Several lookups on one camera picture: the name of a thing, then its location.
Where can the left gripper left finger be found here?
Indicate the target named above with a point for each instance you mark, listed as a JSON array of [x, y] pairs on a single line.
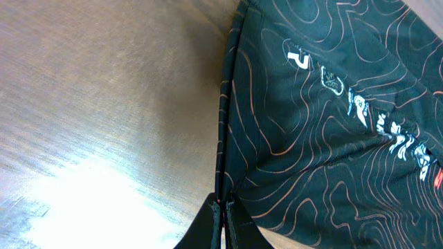
[[205, 230]]

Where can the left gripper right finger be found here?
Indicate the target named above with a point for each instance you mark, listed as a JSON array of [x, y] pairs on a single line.
[[241, 232]]

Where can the black orange-patterned jersey shirt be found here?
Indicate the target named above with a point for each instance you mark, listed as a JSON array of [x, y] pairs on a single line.
[[330, 122]]

